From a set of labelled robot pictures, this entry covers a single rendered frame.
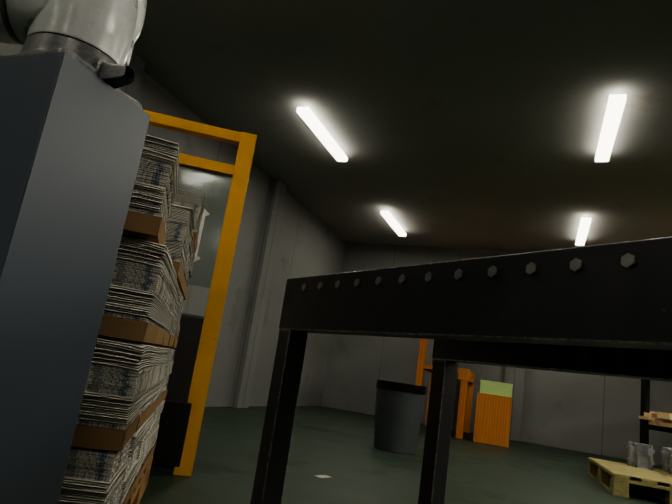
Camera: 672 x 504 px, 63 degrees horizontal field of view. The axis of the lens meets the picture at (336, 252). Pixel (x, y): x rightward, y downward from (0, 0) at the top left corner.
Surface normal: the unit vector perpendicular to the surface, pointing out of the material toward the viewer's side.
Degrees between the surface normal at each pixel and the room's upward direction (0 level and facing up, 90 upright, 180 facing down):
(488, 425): 90
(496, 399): 90
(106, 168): 90
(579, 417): 90
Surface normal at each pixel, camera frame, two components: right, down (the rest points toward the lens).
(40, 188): 0.93, 0.06
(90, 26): 0.60, 0.03
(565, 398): -0.33, -0.26
